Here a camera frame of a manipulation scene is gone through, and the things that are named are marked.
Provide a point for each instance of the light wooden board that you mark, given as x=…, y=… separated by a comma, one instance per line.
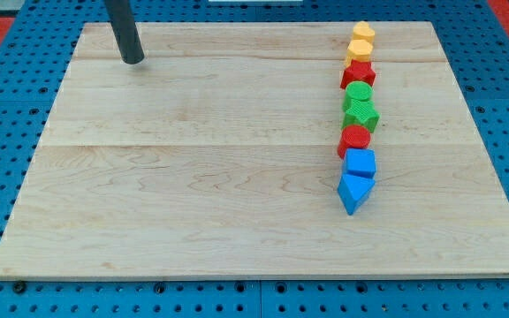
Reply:
x=216, y=158

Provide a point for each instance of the red cylinder block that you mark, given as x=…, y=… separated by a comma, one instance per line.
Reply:
x=353, y=136

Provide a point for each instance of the blue triangle block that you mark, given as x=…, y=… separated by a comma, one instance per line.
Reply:
x=353, y=191

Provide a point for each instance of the blue cube block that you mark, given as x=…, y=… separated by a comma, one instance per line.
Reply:
x=359, y=162

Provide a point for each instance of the green star block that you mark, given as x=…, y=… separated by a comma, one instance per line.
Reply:
x=362, y=113

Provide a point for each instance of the green cylinder block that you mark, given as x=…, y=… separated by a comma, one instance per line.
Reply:
x=356, y=90

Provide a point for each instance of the red star block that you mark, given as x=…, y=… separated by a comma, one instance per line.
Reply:
x=358, y=71

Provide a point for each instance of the yellow hexagon block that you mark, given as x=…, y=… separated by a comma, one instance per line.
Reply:
x=358, y=50

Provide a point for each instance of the yellow heart block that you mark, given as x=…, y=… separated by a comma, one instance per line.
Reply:
x=363, y=31

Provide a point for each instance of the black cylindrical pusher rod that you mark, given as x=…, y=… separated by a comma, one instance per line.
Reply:
x=125, y=30

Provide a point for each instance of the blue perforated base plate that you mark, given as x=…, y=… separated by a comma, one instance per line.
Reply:
x=33, y=59

